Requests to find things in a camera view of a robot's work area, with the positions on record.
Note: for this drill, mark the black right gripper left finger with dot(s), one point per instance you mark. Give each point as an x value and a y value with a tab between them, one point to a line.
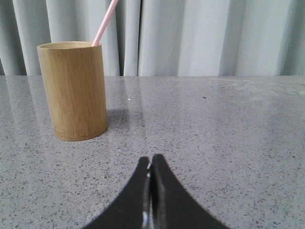
131	208

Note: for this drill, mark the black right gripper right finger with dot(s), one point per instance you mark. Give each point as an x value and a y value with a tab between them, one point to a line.
173	207

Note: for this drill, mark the pink chopstick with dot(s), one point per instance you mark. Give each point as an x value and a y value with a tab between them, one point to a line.
104	22

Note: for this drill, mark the bamboo wooden cup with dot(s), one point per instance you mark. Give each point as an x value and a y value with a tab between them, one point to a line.
74	84

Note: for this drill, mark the grey curtain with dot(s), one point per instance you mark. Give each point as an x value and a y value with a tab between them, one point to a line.
162	37

